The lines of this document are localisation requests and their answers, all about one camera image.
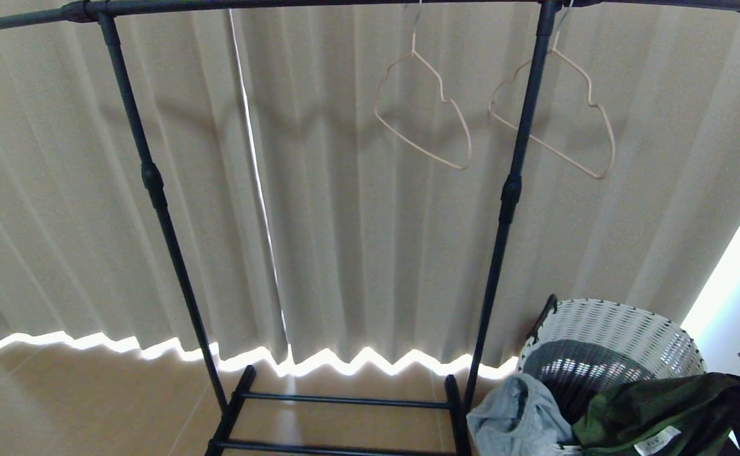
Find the green shirt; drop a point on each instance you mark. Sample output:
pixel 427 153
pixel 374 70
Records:
pixel 648 411

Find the pale grey shorts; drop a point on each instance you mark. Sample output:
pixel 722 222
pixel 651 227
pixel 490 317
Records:
pixel 515 418

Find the pink clothes hanger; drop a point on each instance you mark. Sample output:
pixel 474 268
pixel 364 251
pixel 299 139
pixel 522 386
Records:
pixel 556 44
pixel 413 47

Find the white laundry basket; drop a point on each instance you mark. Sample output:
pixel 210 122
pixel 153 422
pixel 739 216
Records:
pixel 629 329

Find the black clothes rack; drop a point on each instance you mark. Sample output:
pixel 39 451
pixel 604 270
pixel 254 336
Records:
pixel 154 183

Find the beige curtain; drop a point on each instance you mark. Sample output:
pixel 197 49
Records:
pixel 357 221

